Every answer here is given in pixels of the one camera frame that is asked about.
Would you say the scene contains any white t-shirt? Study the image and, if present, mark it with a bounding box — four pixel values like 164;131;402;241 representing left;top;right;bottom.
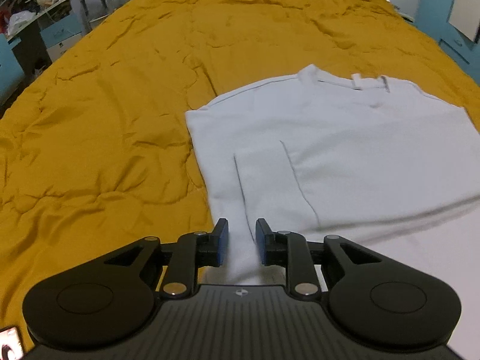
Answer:
185;66;479;359

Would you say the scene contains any mustard yellow bed quilt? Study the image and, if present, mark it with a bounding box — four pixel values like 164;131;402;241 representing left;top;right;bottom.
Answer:
1;0;479;328

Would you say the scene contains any white blue desk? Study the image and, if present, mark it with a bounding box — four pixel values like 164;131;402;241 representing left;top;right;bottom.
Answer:
1;0;83;104

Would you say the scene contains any blue white wardrobe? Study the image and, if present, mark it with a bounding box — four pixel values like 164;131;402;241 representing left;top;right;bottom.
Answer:
414;0;479;84

